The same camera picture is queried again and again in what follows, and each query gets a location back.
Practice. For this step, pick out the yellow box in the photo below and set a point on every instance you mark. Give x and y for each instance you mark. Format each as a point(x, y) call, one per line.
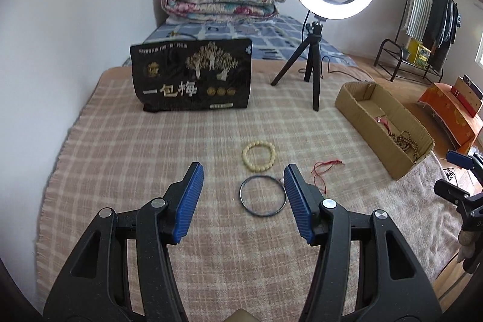
point(419, 52)

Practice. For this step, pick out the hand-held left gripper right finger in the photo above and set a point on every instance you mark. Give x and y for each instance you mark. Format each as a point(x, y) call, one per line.
point(298, 205)

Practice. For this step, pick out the black metal clothes rack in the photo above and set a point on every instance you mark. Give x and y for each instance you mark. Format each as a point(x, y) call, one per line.
point(385, 43)

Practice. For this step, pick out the dark hanging clothes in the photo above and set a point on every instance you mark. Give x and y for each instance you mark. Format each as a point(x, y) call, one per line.
point(443, 27)

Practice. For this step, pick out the dark flat box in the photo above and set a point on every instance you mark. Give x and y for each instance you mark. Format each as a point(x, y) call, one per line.
point(473, 83)

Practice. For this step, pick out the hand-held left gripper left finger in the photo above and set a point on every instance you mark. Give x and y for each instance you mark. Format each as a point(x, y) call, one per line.
point(186, 205)

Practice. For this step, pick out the dark thin bangle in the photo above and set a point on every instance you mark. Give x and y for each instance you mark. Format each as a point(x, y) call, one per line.
point(260, 176)

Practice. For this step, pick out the red flat box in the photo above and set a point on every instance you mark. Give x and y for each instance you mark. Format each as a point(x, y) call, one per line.
point(462, 103)

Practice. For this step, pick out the blue patterned bed sheet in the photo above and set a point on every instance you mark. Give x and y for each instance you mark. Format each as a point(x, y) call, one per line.
point(264, 39)

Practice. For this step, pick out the black printed snack bag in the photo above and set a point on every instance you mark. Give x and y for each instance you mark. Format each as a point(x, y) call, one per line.
point(188, 95)

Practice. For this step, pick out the small potted plant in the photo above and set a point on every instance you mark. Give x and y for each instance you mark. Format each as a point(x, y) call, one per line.
point(405, 52)

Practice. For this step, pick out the beige plaid blanket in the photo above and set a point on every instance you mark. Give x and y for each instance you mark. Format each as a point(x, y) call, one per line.
point(151, 141)

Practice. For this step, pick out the cardboard box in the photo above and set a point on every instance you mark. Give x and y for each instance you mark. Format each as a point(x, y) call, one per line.
point(400, 159)

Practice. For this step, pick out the person's right hand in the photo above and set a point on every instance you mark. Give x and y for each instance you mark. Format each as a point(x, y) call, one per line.
point(468, 246)

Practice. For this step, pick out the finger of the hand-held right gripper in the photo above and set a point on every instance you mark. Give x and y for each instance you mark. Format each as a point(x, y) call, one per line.
point(451, 192)
point(458, 159)

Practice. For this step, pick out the orange cloth covered table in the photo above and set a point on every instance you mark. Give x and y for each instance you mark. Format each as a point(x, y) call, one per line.
point(449, 118)

